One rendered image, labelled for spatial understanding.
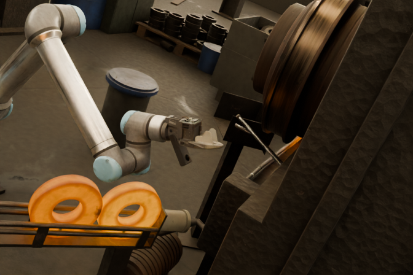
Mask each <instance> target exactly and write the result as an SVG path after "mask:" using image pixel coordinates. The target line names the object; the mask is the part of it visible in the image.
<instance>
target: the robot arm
mask: <svg viewBox="0 0 413 275"><path fill-rule="evenodd" d="M85 22H86V20H85V16H84V13H83V12H82V11H81V10H80V8H78V7H76V6H72V5H69V4H67V5H62V4H48V3H46V4H40V5H38V6H36V7H35V8H33V9H32V10H31V12H30V13H29V14H28V16H27V18H26V21H25V37H26V40H25V41H24V43H22V45H21V46H19V48H18V49H17V50H16V51H15V52H14V53H13V54H12V56H11V57H10V58H9V59H8V60H7V61H6V62H5V63H4V64H3V65H2V66H1V67H0V120H2V119H4V118H6V117H8V116H9V115H10V113H11V112H12V108H13V104H12V97H13V95H14V94H16V92H17V91H19V89H21V87H22V86H24V84H25V83H26V82H27V81H28V80H29V79H30V78H31V77H32V76H33V75H34V74H35V73H36V72H37V71H38V70H39V69H40V68H41V67H42V66H43V65H44V64H45V66H46V68H47V70H48V71H49V73H50V75H51V77H52V79H53V81H54V82H55V85H56V86H57V88H58V90H59V92H60V94H61V96H62V98H63V99H64V101H65V103H66V105H67V107H68V109H69V111H70V113H71V115H72V116H73V118H74V120H75V122H76V124H77V126H78V127H79V129H80V131H81V133H82V135H83V137H84V139H85V141H86V143H87V145H88V146H89V148H90V150H91V152H92V155H93V157H94V159H95V161H94V164H93V170H94V173H95V175H96V176H97V178H99V180H102V181H103V182H113V181H116V180H119V179H120V178H121V177H123V176H126V175H128V174H131V175H141V174H145V173H147V172H148V171H149V168H150V164H151V140H152V141H157V142H166V141H171V144H172V146H173V148H174V151H175V154H176V156H177V159H178V161H179V164H180V166H185V165H187V164H189V163H190V162H191V161H192V160H191V157H190V155H189V152H188V149H187V147H190V148H194V149H220V148H221V147H223V146H224V145H223V144H222V143H220V142H218V140H217V135H216V130H215V129H214V128H211V129H210V130H209V131H205V133H202V134H201V135H200V132H201V131H202V120H201V119H197V118H192V117H187V118H183V117H182V118H176V117H175V116H174V115H170V116H169V117H165V116H161V115H155V114H149V113H145V112H140V111H135V110H130V111H128V112H127V113H126V114H125V115H124V116H123V117H122V120H121V123H120V129H121V132H122V133H123V134H124V135H126V144H125V148H124V149H120V147H119V146H118V144H117V142H116V141H115V140H114V138H113V136H112V134H111V132H110V130H109V128H108V127H107V125H106V123H105V121H104V120H103V118H102V116H101V114H100V111H99V110H98V108H97V106H96V104H95V103H94V101H93V99H92V97H91V95H90V93H89V91H88V89H87V87H86V86H85V84H84V82H83V80H82V79H81V77H80V75H79V73H78V71H77V69H76V67H75V65H74V63H73V62H72V60H71V58H70V56H69V54H68V53H67V51H66V49H65V46H64V45H65V44H66V43H67V41H69V40H70V38H72V37H78V36H81V35H82V34H83V33H84V31H85V28H86V24H85Z"/></svg>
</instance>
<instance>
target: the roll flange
mask: <svg viewBox="0 0 413 275"><path fill-rule="evenodd" d="M365 1H366V0H349V1H348V2H347V3H346V5H345V6H344V8H343V9H342V10H341V12H340V14H339V15H338V16H337V18H336V19H335V21H334V23H333V24H332V26H331V27H330V29H329V31H328V33H327V34H326V36H325V38H324V39H323V41H322V43H321V45H320V47H319V49H318V50H317V52H316V54H315V56H314V58H313V60H312V62H311V64H310V66H309V68H308V70H307V72H306V73H305V76H304V78H303V80H302V82H301V84H300V87H299V89H298V91H297V93H296V95H295V98H294V101H293V103H292V105H291V108H290V110H289V113H288V116H287V118H286V122H285V125H284V129H283V134H282V141H283V142H284V143H285V144H289V143H290V142H291V141H292V140H293V139H294V138H295V137H296V136H299V137H300V138H303V137H304V134H305V132H306V131H307V128H308V127H309V125H310V122H311V121H312V118H313V116H314V115H315V112H316V111H317V109H318V106H319V105H320V103H321V100H322V99H323V96H324V95H325V93H326V90H327V89H328V87H329V84H330V83H331V80H332V78H333V76H334V74H335V72H336V70H337V68H338V66H339V64H340V62H341V60H342V58H343V56H344V54H345V52H346V50H347V48H348V46H349V44H350V42H351V40H352V38H353V36H354V34H355V32H356V30H357V28H358V26H359V24H360V22H361V20H362V18H363V16H364V14H365V12H366V10H367V7H365V6H364V5H365Z"/></svg>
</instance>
